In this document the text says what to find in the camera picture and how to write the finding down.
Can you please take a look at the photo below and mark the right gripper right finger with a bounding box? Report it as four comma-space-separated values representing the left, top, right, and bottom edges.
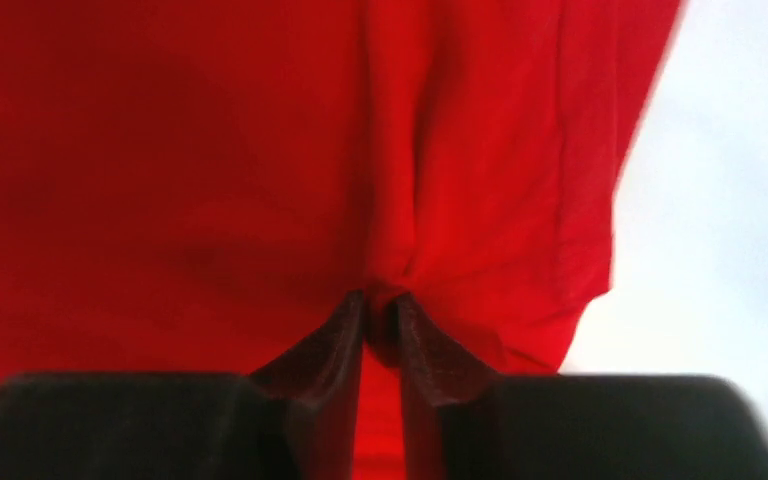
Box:
393, 295, 768, 480

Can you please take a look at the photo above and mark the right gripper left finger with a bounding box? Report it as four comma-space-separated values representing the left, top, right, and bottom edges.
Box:
0, 291, 366, 479

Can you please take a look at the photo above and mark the red t-shirt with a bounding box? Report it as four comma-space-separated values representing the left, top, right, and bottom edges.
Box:
0, 1, 682, 479

